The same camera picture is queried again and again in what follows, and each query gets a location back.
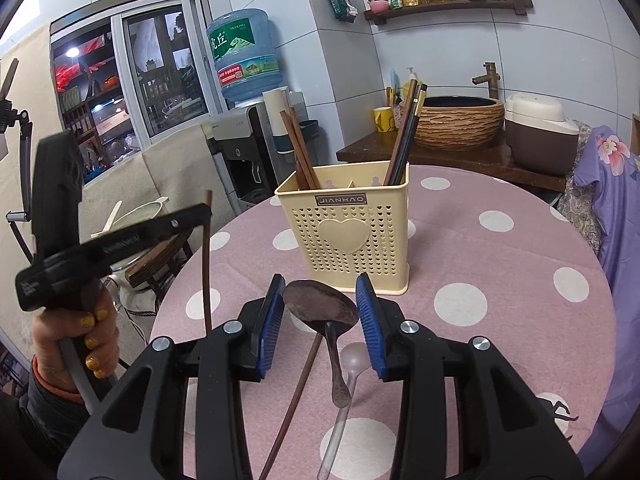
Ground green hanging packet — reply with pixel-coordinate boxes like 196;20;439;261
329;0;358;23

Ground purple floral cloth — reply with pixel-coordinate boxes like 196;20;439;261
558;126;639;474

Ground blue water jug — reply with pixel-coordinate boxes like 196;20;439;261
207;9;283;103

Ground translucent plastic spoon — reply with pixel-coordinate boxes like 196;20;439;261
316;341;374;480

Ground brown white rice cooker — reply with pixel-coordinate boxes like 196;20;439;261
504;92;579;176

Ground wooden handled metal spoon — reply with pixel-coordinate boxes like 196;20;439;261
296;160;309;191

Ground left hand yellow nails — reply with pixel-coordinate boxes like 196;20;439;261
32;286;119;398

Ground cream cooking pot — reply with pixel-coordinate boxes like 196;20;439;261
89;196;174;288

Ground large stainless steel spoon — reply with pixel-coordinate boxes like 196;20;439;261
283;280;359;408

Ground dark chopstick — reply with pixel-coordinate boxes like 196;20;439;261
258;334;322;480
386;84;427;185
384;84;416;185

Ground bronze faucet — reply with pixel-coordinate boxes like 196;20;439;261
471;62;501;100

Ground cream plastic utensil holder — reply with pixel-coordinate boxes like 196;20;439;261
276;160;409;296

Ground water dispenser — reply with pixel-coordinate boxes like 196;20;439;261
204;98;295;214

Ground yellow soap bottle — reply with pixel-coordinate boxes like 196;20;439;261
401;67;423;100

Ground dark wooden stool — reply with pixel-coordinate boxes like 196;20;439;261
125;231;193;313

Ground yellow mug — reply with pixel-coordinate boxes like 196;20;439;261
373;106;396;133

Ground window with white frame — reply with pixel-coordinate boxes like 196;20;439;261
50;0;227;181

